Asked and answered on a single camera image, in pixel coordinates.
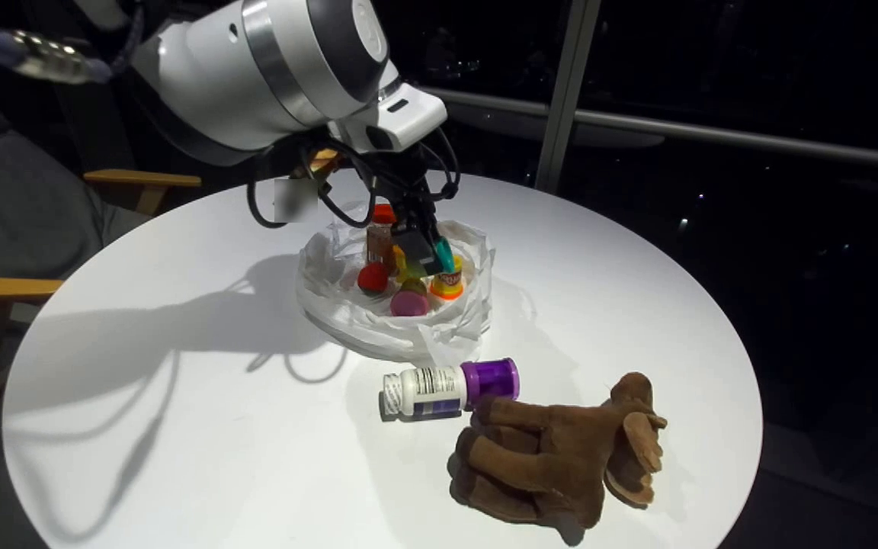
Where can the purple plastic cup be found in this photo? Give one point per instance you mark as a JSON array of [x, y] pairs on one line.
[[488, 381]]

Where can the grey window post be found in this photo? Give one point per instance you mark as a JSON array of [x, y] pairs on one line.
[[564, 94]]

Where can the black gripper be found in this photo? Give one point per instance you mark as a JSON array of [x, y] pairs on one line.
[[404, 184]]

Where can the white pill bottle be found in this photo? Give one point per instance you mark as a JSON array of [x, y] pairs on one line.
[[417, 396]]

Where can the brown plush toy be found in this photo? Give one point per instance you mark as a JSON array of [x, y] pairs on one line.
[[561, 460]]

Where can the grey chair wooden armrests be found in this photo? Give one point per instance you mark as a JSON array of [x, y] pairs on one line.
[[14, 204]]

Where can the grey window rail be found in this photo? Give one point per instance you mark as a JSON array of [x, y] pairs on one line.
[[661, 128]]

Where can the red round toy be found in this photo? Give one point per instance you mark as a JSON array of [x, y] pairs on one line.
[[374, 276]]

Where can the clear plastic bowl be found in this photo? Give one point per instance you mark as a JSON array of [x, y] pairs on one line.
[[352, 329]]

